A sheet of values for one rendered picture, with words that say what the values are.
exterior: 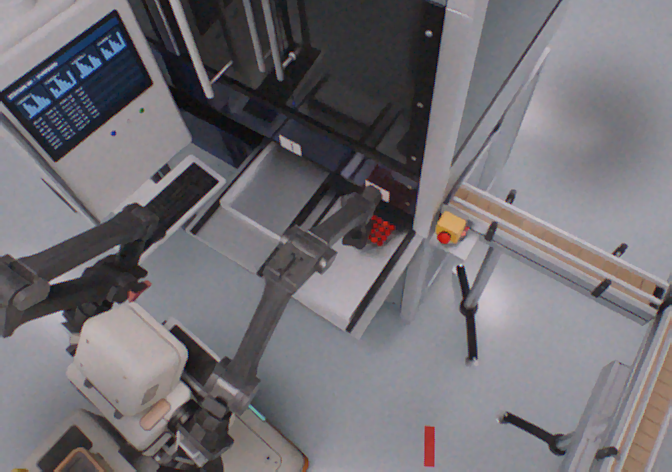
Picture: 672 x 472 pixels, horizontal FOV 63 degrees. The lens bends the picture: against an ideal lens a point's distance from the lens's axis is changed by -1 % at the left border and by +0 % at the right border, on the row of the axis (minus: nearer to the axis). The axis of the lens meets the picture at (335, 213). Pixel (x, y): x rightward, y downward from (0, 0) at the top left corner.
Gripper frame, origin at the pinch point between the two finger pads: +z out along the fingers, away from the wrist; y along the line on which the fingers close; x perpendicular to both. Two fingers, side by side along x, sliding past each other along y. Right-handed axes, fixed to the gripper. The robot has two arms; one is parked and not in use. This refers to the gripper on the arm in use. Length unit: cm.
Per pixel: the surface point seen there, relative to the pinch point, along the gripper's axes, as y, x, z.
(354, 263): -2.8, 0.6, 9.8
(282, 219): 4.9, 28.9, 9.7
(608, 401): -11, -91, 43
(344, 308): -18.1, -1.3, 9.5
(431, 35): 16, -12, -74
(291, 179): 20.7, 32.0, 10.0
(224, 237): -7.4, 45.1, 9.7
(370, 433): -41, -16, 97
